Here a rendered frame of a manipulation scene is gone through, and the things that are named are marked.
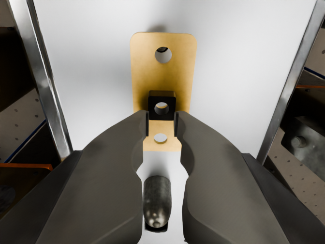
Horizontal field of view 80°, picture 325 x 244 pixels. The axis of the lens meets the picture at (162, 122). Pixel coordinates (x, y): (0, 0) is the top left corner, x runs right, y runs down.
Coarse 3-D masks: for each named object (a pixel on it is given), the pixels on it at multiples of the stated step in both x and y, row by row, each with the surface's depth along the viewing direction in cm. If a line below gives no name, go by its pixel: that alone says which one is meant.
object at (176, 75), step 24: (144, 48) 11; (192, 48) 11; (144, 72) 12; (168, 72) 12; (192, 72) 12; (144, 96) 13; (168, 96) 12; (168, 120) 13; (144, 144) 15; (168, 144) 15
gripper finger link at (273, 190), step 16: (256, 160) 8; (256, 176) 7; (272, 176) 7; (272, 192) 7; (288, 192) 7; (272, 208) 6; (288, 208) 6; (304, 208) 6; (288, 224) 6; (304, 224) 6; (320, 224) 6; (288, 240) 5; (304, 240) 5; (320, 240) 5
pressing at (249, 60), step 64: (64, 0) 13; (128, 0) 13; (192, 0) 13; (256, 0) 13; (320, 0) 14; (64, 64) 15; (128, 64) 15; (256, 64) 16; (64, 128) 18; (256, 128) 19
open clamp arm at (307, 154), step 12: (300, 120) 19; (312, 120) 19; (288, 132) 21; (300, 132) 19; (312, 132) 18; (324, 132) 18; (288, 144) 21; (300, 144) 19; (312, 144) 18; (324, 144) 17; (300, 156) 20; (312, 156) 18; (324, 156) 17; (312, 168) 18; (324, 168) 17; (324, 180) 17
